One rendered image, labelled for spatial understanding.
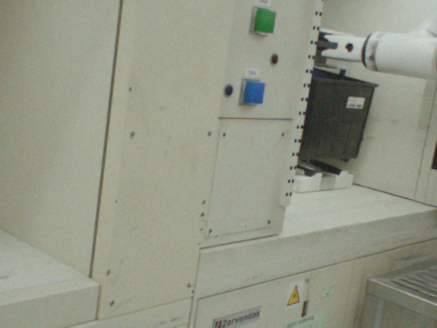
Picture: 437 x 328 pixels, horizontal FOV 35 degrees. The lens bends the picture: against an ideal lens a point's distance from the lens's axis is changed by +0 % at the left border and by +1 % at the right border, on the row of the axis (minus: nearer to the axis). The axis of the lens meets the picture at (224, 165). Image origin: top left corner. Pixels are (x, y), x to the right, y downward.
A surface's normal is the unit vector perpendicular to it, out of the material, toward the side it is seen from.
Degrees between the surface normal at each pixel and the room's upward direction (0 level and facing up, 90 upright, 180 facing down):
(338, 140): 95
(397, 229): 90
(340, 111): 95
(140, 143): 90
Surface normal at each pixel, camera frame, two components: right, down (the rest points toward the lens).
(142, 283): 0.73, 0.22
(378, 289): -0.67, 0.04
